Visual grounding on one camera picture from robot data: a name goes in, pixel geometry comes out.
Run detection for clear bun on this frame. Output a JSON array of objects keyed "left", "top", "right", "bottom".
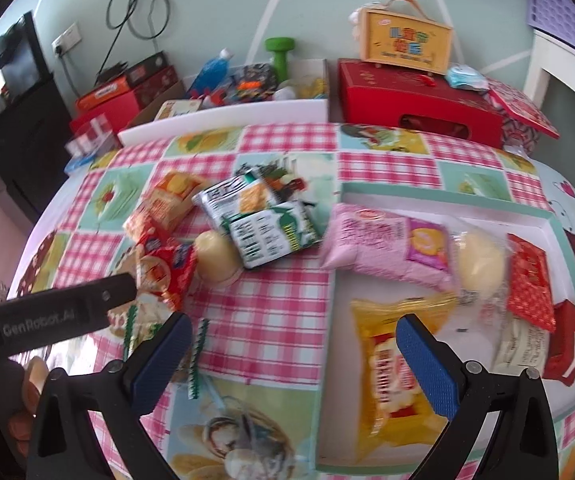
[{"left": 450, "top": 225, "right": 511, "bottom": 306}]

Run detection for red white small box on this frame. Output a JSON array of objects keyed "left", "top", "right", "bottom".
[{"left": 65, "top": 115, "right": 118, "bottom": 163}]

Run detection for teal shallow cardboard tray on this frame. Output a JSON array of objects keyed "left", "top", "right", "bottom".
[{"left": 315, "top": 182, "right": 575, "bottom": 476}]

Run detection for green white cracker packet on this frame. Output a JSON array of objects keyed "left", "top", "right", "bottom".
[
  {"left": 192, "top": 167, "right": 288, "bottom": 221},
  {"left": 228, "top": 200, "right": 321, "bottom": 271}
]

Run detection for small red snack box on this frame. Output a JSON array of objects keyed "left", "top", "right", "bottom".
[{"left": 542, "top": 300, "right": 575, "bottom": 386}]

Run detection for red cracker packet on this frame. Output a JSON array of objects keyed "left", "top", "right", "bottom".
[{"left": 135, "top": 237, "right": 198, "bottom": 311}]

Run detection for white shelf unit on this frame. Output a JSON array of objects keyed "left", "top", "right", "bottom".
[{"left": 522, "top": 27, "right": 575, "bottom": 136}]

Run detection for green gold snack packet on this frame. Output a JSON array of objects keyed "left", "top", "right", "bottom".
[{"left": 122, "top": 305, "right": 211, "bottom": 401}]

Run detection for white snack packet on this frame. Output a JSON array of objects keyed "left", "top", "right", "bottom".
[{"left": 492, "top": 312, "right": 551, "bottom": 373}]

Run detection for blue plastic bottle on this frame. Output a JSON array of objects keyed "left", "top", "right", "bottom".
[{"left": 188, "top": 49, "right": 236, "bottom": 96}]

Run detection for yellow gift box with handle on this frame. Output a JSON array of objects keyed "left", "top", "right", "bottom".
[{"left": 350, "top": 0, "right": 454, "bottom": 77}]

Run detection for cream pudding cup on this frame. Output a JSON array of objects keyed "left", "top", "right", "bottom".
[{"left": 192, "top": 230, "right": 243, "bottom": 286}]

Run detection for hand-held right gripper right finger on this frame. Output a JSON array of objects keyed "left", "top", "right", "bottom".
[{"left": 395, "top": 314, "right": 561, "bottom": 480}]

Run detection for orange rice cracker packet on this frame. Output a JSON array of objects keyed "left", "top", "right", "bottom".
[{"left": 124, "top": 170, "right": 206, "bottom": 233}]

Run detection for colourful small toys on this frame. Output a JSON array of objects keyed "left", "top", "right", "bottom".
[{"left": 202, "top": 80, "right": 273, "bottom": 107}]

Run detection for black cabinet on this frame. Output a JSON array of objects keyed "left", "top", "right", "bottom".
[{"left": 0, "top": 80, "right": 76, "bottom": 221}]

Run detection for dark patterned pouch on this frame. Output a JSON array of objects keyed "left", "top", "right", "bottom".
[{"left": 230, "top": 62, "right": 278, "bottom": 103}]

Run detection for red lidded patterned box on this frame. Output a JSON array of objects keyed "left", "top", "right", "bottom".
[{"left": 487, "top": 80, "right": 561, "bottom": 153}]

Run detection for red patterned snack packet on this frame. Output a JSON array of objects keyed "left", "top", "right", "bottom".
[{"left": 506, "top": 234, "right": 557, "bottom": 333}]

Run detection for wet wipes pack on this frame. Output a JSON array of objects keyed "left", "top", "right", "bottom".
[{"left": 445, "top": 64, "right": 491, "bottom": 90}]

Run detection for black television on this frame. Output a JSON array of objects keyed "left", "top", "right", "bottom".
[{"left": 0, "top": 12, "right": 51, "bottom": 91}]

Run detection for green dumbbell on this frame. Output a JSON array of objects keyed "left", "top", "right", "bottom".
[{"left": 265, "top": 37, "right": 298, "bottom": 83}]

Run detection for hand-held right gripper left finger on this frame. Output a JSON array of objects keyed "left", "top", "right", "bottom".
[{"left": 26, "top": 311, "right": 193, "bottom": 480}]

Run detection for pink roll cake packet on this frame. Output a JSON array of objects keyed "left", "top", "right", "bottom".
[{"left": 320, "top": 204, "right": 455, "bottom": 291}]

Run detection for white wall socket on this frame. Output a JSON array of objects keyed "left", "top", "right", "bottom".
[{"left": 52, "top": 22, "right": 84, "bottom": 56}]

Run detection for pink checkered tablecloth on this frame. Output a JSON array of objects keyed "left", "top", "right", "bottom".
[{"left": 0, "top": 122, "right": 575, "bottom": 480}]

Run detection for large red gift box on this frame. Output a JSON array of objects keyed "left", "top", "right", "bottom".
[{"left": 337, "top": 59, "right": 505, "bottom": 148}]

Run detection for yellow printed small box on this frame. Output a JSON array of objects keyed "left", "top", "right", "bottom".
[{"left": 155, "top": 99, "right": 203, "bottom": 121}]

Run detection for white cardboard box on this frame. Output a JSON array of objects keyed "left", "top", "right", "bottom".
[{"left": 118, "top": 57, "right": 331, "bottom": 148}]

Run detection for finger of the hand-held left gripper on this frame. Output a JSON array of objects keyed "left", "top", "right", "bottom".
[{"left": 95, "top": 272, "right": 139, "bottom": 320}]

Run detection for red boxes by wall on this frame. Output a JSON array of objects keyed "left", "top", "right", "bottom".
[{"left": 95, "top": 51, "right": 178, "bottom": 101}]

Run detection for yellow plastic bag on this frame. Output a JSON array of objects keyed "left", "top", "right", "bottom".
[{"left": 287, "top": 75, "right": 328, "bottom": 101}]

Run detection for yellow bread packet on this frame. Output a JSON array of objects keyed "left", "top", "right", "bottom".
[{"left": 350, "top": 294, "right": 461, "bottom": 461}]

